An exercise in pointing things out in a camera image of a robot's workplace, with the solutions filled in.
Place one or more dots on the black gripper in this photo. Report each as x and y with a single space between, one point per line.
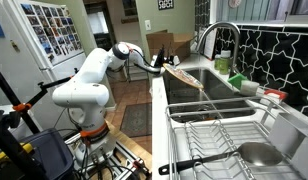
159 56

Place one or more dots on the colourful painted ceramic plate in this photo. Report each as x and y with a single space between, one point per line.
184 76

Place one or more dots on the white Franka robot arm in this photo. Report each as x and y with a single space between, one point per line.
84 93

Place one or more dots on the stainless steel sink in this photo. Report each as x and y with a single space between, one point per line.
214 83

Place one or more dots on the metal dish rack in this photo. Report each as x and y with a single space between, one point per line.
207 136

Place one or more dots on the brown cardboard box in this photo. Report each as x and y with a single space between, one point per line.
180 43

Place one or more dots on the clear plastic container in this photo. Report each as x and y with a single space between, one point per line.
154 88

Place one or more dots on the small green bottle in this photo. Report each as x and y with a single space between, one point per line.
217 62

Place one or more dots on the green soap bottle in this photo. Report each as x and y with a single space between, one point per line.
224 63

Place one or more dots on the patterned floor rug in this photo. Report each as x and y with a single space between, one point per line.
136 120

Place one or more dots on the green sponge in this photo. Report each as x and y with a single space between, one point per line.
236 80

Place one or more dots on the steel gooseneck faucet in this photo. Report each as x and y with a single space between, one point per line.
234 40

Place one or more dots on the white sponge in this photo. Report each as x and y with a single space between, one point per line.
249 88

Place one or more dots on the wooden robot platform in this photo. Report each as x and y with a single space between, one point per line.
127 141

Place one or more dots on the kitchen window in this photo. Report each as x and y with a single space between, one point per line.
257 10

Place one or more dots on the photo collage sheet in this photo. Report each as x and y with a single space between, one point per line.
44 30

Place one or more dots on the grey cutlery holder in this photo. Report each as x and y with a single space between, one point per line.
287 133

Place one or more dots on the white refrigerator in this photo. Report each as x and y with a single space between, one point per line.
20 66

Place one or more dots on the dark blue plastic bin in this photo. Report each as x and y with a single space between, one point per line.
50 156

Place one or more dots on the black tripod with orange clamp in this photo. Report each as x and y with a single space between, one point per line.
22 107

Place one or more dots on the yellow tool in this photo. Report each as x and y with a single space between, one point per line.
25 147

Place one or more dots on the white light switch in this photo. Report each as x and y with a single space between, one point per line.
147 25

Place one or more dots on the black white wall art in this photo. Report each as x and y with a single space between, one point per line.
165 4

